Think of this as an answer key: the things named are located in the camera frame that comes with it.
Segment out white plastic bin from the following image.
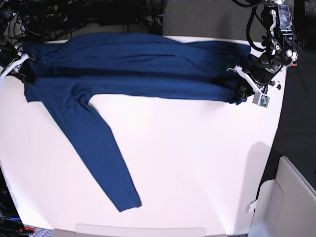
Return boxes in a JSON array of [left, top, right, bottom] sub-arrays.
[[248, 157, 316, 237]]

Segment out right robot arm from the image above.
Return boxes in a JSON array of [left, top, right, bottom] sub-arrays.
[[0, 0, 36, 84]]

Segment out blue long-sleeve T-shirt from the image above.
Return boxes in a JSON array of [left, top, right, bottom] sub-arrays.
[[22, 33, 251, 212]]

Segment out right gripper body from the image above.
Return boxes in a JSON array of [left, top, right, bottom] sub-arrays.
[[0, 41, 20, 73]]

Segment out white paper tag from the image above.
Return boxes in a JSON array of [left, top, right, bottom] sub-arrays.
[[246, 200, 257, 213]]

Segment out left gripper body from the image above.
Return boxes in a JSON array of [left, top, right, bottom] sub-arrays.
[[246, 54, 283, 85]]

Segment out red black tool bottom-left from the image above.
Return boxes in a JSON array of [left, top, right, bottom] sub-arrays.
[[18, 227, 36, 235]]

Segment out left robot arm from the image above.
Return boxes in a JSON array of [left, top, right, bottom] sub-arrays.
[[232, 0, 298, 108]]

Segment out tangled black cables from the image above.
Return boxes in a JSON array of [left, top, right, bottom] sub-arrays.
[[0, 0, 99, 46]]

